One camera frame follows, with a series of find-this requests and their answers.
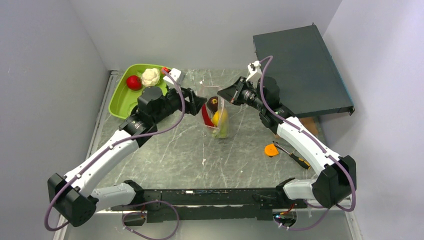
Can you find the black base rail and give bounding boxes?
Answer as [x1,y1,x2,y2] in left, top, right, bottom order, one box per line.
[111,187,307,223]

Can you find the green celery stalk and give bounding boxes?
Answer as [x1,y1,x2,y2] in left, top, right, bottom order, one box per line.
[212,125,229,139]

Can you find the red chili pepper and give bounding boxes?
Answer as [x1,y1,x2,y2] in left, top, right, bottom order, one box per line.
[201,104,215,128]

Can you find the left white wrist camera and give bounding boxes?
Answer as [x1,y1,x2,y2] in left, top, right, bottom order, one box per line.
[161,67,186,88]

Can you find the yellow black screwdriver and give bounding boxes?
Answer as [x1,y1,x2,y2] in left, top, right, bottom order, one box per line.
[272,141,311,170]

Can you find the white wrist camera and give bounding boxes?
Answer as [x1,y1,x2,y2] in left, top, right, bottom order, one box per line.
[246,60,262,85]
[161,67,186,88]

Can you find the red tomato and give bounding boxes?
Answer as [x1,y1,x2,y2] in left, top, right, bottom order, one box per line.
[126,75,143,91]

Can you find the yellow bell pepper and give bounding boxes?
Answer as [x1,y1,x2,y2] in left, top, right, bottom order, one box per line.
[211,108,228,128]

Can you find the dark green metal case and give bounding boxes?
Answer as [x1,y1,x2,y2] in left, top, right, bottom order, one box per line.
[253,24,355,118]

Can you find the white cauliflower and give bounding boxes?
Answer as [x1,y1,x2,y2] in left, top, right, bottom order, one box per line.
[140,68,161,87]

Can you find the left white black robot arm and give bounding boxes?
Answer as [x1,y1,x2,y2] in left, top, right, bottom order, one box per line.
[44,86,208,231]

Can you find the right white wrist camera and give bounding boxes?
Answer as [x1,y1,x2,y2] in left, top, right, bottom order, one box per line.
[246,60,262,85]

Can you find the purple cable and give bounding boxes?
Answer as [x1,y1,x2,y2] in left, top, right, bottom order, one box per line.
[43,69,186,240]
[258,55,357,232]

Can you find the green plastic basket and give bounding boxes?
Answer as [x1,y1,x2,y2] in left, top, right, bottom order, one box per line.
[108,63,168,119]

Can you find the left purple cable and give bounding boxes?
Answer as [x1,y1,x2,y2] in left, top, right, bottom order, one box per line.
[43,69,186,240]

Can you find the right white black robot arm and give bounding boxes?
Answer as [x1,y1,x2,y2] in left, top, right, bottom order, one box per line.
[217,76,357,212]

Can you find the orange tape measure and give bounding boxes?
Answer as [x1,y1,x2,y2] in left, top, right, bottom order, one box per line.
[264,143,279,158]

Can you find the dark purple onion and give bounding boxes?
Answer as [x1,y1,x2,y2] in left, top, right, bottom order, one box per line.
[206,96,219,113]

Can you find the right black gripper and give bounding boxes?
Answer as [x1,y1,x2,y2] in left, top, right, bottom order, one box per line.
[217,76,266,112]

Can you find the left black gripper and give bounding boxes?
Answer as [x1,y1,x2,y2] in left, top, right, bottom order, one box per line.
[152,83,207,125]

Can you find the clear zip top bag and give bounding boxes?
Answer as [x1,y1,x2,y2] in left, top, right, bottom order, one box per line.
[196,80,230,139]

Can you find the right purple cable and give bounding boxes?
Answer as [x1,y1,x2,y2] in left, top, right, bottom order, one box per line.
[258,55,357,232]

